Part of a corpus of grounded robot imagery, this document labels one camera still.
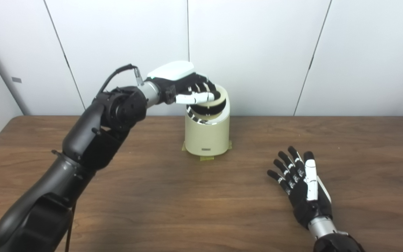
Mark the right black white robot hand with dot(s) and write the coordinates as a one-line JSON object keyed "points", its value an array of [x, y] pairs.
{"points": [[308, 206]]}

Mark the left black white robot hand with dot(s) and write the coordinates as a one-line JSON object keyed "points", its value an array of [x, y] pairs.
{"points": [[173, 75]]}

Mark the cream round bin lid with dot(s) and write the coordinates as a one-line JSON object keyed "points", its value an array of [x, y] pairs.
{"points": [[223, 96]]}

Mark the cream-colored bin body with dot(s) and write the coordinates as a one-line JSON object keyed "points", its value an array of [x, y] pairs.
{"points": [[206, 136]]}

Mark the grey wall tag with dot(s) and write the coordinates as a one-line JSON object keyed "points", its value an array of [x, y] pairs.
{"points": [[16, 79]]}

